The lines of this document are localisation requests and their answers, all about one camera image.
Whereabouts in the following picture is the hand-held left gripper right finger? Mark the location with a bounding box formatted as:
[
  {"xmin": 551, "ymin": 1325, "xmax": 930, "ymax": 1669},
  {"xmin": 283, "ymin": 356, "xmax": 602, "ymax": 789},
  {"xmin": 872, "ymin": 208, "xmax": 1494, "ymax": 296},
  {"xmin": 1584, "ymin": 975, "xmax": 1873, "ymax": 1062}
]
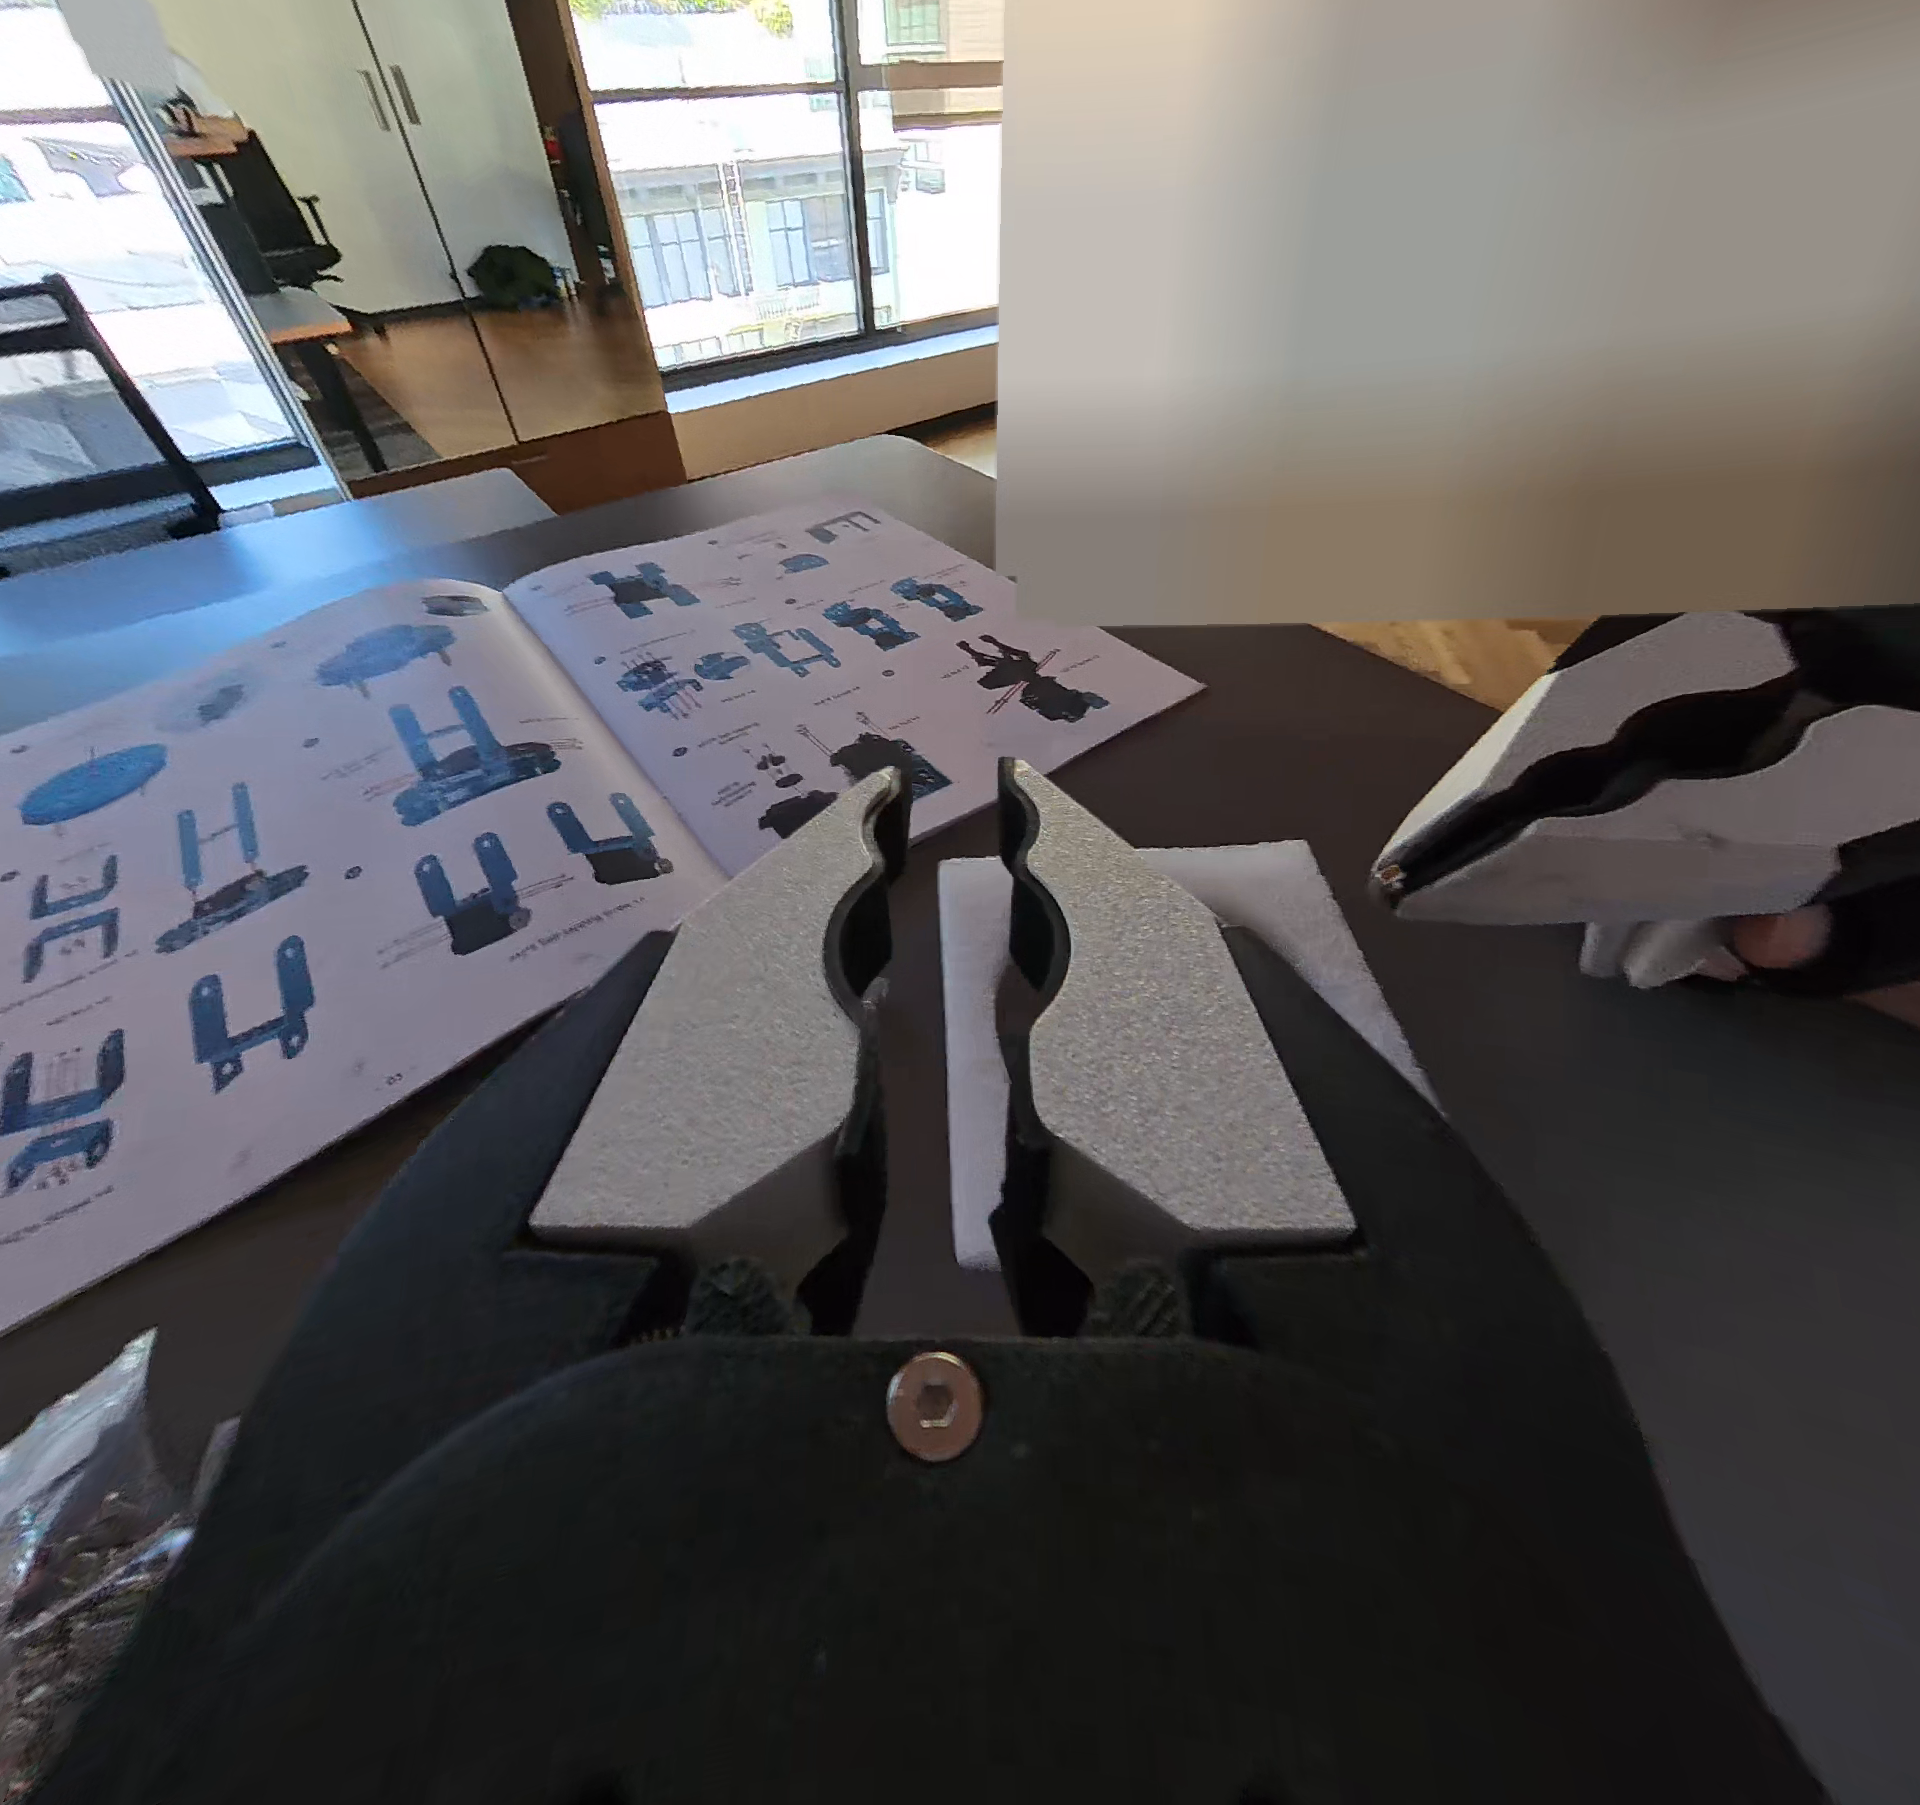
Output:
[{"xmin": 995, "ymin": 760, "xmax": 1360, "ymax": 1275}]

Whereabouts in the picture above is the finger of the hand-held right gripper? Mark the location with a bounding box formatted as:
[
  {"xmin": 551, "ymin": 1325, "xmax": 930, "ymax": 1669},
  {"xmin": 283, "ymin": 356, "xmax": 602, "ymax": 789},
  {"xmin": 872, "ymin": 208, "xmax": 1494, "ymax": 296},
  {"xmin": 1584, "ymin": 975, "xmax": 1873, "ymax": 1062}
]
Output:
[
  {"xmin": 1373, "ymin": 613, "xmax": 1804, "ymax": 880},
  {"xmin": 1379, "ymin": 703, "xmax": 1920, "ymax": 929}
]

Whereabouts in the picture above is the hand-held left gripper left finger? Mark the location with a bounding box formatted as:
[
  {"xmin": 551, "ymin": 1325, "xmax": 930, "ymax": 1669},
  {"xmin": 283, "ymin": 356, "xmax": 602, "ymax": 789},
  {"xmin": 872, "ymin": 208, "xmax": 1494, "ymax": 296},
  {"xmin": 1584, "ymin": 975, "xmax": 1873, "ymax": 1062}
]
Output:
[{"xmin": 529, "ymin": 768, "xmax": 913, "ymax": 1303}]

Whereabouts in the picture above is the dark grey desk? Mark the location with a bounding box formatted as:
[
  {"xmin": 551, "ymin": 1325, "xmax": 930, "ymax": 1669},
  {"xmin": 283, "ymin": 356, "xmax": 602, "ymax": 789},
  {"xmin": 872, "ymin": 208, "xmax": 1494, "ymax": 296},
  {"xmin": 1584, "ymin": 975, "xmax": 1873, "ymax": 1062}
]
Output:
[{"xmin": 0, "ymin": 431, "xmax": 1920, "ymax": 1805}]

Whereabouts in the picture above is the person's right hand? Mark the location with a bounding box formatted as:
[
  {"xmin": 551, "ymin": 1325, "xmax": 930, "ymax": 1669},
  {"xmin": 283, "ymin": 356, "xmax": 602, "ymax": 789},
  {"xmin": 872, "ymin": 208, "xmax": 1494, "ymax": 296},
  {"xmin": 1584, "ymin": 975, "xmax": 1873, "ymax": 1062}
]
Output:
[{"xmin": 1729, "ymin": 912, "xmax": 1920, "ymax": 1032}]

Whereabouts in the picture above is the printed instruction sheet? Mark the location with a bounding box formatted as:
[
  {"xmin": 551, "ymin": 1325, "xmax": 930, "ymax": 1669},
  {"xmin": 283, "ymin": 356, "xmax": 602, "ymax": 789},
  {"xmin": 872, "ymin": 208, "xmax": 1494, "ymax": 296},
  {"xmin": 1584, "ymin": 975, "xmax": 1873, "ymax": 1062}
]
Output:
[{"xmin": 0, "ymin": 502, "xmax": 1210, "ymax": 1336}]

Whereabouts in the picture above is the clear bag with silver screws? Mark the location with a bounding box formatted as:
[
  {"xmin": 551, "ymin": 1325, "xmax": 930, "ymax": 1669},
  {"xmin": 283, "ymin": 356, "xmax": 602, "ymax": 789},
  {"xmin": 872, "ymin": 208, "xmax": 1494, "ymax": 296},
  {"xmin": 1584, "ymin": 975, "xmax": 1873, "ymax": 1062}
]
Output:
[{"xmin": 0, "ymin": 1332, "xmax": 242, "ymax": 1805}]

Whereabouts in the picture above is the black office chair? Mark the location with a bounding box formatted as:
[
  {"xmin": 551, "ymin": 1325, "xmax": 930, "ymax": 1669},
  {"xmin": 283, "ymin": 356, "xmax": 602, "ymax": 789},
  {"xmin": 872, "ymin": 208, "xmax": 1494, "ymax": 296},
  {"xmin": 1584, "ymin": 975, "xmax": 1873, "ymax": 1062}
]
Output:
[{"xmin": 224, "ymin": 125, "xmax": 348, "ymax": 300}]

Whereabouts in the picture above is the white foam frame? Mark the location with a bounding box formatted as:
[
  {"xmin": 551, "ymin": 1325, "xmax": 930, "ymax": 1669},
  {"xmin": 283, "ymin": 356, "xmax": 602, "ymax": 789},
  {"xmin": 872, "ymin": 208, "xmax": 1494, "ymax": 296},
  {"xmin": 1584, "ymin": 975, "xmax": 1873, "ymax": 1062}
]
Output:
[{"xmin": 938, "ymin": 839, "xmax": 1442, "ymax": 1275}]

